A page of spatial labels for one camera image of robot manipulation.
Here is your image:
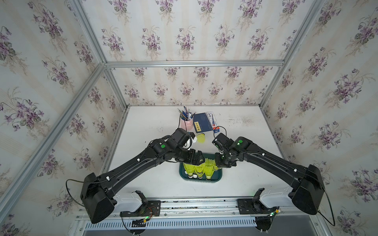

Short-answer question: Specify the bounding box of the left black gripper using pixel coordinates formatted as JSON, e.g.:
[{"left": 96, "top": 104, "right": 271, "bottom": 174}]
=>
[{"left": 174, "top": 147, "right": 208, "bottom": 165}]

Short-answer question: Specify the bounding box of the yellow shuttlecock pile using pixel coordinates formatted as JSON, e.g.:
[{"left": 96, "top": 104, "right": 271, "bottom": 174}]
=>
[{"left": 197, "top": 133, "right": 206, "bottom": 144}]

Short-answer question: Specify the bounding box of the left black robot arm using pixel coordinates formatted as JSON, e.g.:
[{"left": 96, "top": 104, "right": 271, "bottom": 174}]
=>
[{"left": 80, "top": 128, "right": 205, "bottom": 224}]

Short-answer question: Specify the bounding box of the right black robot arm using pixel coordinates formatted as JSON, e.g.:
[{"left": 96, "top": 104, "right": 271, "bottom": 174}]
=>
[{"left": 212, "top": 133, "right": 325, "bottom": 215}]

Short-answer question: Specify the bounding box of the dark teal storage tray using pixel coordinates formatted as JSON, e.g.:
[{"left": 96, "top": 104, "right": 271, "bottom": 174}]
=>
[{"left": 179, "top": 153, "right": 223, "bottom": 183}]

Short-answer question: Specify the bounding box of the pink pen cup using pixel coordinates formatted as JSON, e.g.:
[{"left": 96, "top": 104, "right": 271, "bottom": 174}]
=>
[{"left": 180, "top": 119, "right": 194, "bottom": 131}]

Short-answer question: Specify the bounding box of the dark blue book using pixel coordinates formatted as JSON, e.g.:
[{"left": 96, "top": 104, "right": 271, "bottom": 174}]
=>
[{"left": 193, "top": 113, "right": 213, "bottom": 133}]

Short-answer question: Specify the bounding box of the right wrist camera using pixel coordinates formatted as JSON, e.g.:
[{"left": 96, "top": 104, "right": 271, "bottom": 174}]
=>
[{"left": 212, "top": 133, "right": 234, "bottom": 152}]

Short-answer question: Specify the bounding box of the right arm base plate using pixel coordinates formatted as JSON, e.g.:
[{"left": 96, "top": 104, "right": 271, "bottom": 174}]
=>
[{"left": 237, "top": 198, "right": 279, "bottom": 214}]

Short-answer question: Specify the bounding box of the aluminium front rail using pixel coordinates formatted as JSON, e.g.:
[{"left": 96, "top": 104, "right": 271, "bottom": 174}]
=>
[{"left": 75, "top": 196, "right": 321, "bottom": 221}]

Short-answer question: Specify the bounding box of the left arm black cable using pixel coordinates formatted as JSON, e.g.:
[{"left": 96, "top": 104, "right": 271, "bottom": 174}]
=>
[{"left": 65, "top": 178, "right": 89, "bottom": 207}]

